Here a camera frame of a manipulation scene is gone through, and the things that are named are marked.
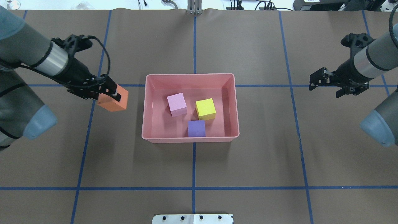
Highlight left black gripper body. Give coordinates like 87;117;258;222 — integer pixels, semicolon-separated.
61;57;104;100

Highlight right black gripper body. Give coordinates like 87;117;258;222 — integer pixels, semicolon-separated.
330;60;370;94

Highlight orange foam block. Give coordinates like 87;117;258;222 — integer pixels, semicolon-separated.
97;85;128;112

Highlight pink foam block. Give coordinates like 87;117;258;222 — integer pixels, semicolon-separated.
167;93;187;117

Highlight purple foam block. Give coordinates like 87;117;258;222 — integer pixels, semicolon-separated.
188;120;206;138

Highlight yellow foam block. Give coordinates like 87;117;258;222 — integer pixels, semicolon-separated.
195;98;216;120

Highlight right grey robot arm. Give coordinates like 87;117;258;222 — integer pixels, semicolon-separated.
309;6;398;147

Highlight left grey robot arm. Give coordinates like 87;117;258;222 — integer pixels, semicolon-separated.
0;7;128;150

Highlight pink plastic bin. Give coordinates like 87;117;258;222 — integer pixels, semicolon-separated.
141;73;240;143

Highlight brown paper table cover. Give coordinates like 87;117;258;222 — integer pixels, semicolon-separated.
1;8;397;224

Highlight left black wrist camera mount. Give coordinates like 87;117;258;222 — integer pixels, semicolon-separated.
51;35;93;57

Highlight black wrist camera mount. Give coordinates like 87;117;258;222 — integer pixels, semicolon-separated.
340;33;375;49
51;35;93;57

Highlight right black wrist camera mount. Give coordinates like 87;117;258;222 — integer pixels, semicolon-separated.
340;33;375;49

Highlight grey metal post bracket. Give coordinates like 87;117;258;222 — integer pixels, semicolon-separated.
187;0;203;16

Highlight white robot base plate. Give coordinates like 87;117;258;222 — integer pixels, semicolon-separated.
152;214;234;224

